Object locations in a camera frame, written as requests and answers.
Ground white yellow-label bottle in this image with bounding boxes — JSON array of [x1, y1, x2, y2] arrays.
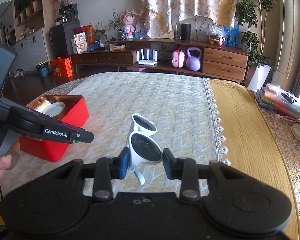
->
[[34, 100, 52, 113]]

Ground pink small case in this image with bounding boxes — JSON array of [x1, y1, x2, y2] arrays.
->
[[171, 48, 186, 68]]

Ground white quilted mat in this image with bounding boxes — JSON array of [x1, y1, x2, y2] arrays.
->
[[1, 71, 232, 198]]

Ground black speaker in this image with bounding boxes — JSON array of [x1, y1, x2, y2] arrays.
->
[[180, 23, 191, 41]]

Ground green potted tree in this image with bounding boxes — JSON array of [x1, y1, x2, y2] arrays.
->
[[235, 0, 278, 67]]

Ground stack of colourful folders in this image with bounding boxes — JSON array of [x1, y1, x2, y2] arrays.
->
[[254, 83, 300, 119]]

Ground floral hanging cloth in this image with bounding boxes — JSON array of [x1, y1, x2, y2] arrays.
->
[[140, 0, 238, 38]]

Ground black mini fridge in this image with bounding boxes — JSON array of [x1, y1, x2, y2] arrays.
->
[[49, 21, 80, 58]]

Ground pink plush doll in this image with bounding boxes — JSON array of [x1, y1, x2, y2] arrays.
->
[[120, 10, 135, 39]]

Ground snack box with cartoon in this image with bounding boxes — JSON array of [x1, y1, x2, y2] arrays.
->
[[74, 32, 87, 54]]

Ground black coffee machine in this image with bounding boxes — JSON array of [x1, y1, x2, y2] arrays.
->
[[58, 3, 79, 23]]

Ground purple kettlebell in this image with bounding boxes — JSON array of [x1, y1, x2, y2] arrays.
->
[[186, 47, 202, 71]]

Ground bag of fruit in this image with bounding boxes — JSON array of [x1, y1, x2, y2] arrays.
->
[[206, 24, 225, 47]]

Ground blue picture card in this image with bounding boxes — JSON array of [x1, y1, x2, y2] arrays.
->
[[224, 25, 239, 48]]

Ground wooden TV cabinet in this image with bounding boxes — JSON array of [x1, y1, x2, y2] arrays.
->
[[70, 38, 250, 83]]

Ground dark teal bucket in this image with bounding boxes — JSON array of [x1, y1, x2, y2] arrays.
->
[[36, 61, 50, 78]]

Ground yellow woven table runner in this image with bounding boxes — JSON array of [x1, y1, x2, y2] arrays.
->
[[210, 79, 300, 239]]

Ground white router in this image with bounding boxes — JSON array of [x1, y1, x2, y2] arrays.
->
[[136, 49, 158, 66]]

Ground white round sunglasses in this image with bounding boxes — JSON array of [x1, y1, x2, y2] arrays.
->
[[126, 113, 162, 185]]

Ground red metal tin box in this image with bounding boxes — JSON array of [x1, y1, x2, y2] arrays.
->
[[19, 94, 94, 162]]

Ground white standing air conditioner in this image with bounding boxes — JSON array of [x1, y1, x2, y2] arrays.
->
[[271, 0, 300, 96]]

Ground white planter pot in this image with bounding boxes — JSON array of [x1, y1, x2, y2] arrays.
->
[[248, 65, 271, 91]]

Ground orange gift bag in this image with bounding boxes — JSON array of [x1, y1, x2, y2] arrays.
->
[[50, 57, 73, 77]]

